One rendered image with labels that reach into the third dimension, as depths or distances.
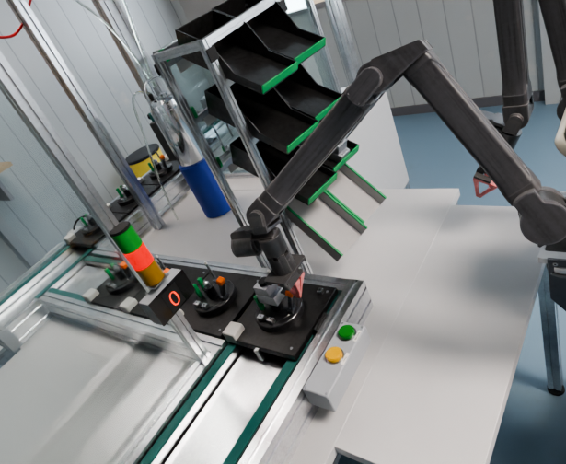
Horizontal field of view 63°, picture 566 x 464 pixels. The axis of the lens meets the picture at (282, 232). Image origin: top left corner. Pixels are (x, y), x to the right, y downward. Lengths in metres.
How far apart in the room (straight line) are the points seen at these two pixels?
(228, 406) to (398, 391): 0.42
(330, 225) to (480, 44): 2.96
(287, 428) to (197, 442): 0.24
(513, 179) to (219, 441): 0.84
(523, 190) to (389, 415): 0.57
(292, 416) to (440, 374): 0.36
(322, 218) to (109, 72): 3.83
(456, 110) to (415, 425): 0.66
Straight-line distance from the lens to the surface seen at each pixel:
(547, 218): 0.89
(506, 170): 0.89
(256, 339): 1.26
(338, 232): 1.38
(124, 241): 1.05
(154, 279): 1.10
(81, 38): 4.90
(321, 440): 1.15
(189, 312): 1.48
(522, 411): 2.13
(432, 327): 1.27
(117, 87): 4.98
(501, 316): 1.27
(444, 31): 4.18
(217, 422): 1.23
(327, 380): 1.11
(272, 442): 1.08
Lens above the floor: 1.80
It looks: 31 degrees down
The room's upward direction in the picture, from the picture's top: 25 degrees counter-clockwise
